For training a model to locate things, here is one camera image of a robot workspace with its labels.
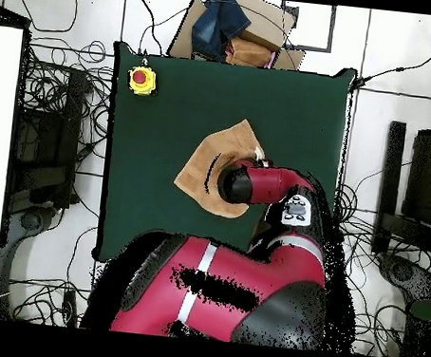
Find tan terry towel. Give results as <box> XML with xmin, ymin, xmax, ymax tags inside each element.
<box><xmin>170</xmin><ymin>112</ymin><xmax>270</xmax><ymax>222</ymax></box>

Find black flat bar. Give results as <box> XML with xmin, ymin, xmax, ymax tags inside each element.
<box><xmin>370</xmin><ymin>119</ymin><xmax>408</xmax><ymax>258</ymax></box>

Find dark green table cloth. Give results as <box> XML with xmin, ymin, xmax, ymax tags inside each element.
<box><xmin>90</xmin><ymin>40</ymin><xmax>359</xmax><ymax>291</ymax></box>

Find yellow emergency stop button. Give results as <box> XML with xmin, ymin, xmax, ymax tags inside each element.
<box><xmin>126</xmin><ymin>64</ymin><xmax>160</xmax><ymax>99</ymax></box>

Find folded tan towel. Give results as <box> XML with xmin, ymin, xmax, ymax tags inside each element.
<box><xmin>224</xmin><ymin>34</ymin><xmax>278</xmax><ymax>70</ymax></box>

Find blue denim jeans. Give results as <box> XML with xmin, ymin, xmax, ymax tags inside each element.
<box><xmin>188</xmin><ymin>0</ymin><xmax>255</xmax><ymax>66</ymax></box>

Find brown cardboard box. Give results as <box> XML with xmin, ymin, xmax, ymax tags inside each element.
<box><xmin>166</xmin><ymin>0</ymin><xmax>312</xmax><ymax>73</ymax></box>

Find black equipment case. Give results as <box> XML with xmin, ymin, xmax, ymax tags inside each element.
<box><xmin>6</xmin><ymin>60</ymin><xmax>89</xmax><ymax>213</ymax></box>

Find black power adapter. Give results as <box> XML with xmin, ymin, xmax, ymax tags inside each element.
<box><xmin>60</xmin><ymin>289</ymin><xmax>82</xmax><ymax>326</ymax></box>

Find black box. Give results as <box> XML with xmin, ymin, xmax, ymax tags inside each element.
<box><xmin>400</xmin><ymin>123</ymin><xmax>431</xmax><ymax>229</ymax></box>

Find black square metal frame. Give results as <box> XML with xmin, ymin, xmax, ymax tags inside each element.
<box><xmin>276</xmin><ymin>0</ymin><xmax>339</xmax><ymax>54</ymax></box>

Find black pedestal foot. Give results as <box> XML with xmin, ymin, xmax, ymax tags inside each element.
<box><xmin>373</xmin><ymin>251</ymin><xmax>431</xmax><ymax>305</ymax></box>
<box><xmin>5</xmin><ymin>202</ymin><xmax>59</xmax><ymax>254</ymax></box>

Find black cable with connector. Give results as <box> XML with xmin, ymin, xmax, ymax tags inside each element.
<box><xmin>351</xmin><ymin>27</ymin><xmax>431</xmax><ymax>97</ymax></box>

